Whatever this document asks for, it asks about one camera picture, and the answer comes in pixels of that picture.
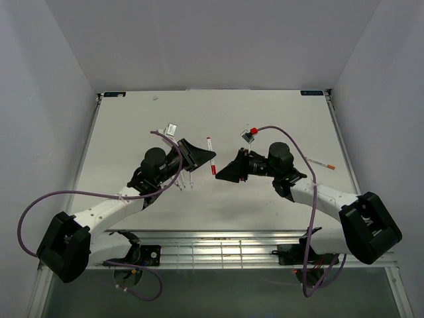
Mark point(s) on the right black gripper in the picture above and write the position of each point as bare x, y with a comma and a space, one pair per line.
239, 168

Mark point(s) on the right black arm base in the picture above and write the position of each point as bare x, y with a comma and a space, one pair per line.
293, 254

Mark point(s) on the orange capped marker pen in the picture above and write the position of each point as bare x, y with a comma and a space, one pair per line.
329, 166

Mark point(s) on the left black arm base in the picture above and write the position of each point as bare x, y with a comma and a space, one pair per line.
145, 255

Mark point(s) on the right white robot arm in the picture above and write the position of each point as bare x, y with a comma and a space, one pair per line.
367, 230

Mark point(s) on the blue corner label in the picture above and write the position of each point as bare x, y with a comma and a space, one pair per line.
114, 94
311, 93

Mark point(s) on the right blue corner label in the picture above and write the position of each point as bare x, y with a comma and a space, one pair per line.
311, 93

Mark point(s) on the left blue corner label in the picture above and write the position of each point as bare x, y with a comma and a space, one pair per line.
114, 94

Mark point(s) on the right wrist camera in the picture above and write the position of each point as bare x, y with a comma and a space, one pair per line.
249, 136

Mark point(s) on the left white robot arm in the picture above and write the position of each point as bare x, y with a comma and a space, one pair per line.
73, 242

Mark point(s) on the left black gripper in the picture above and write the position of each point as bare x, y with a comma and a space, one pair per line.
193, 156

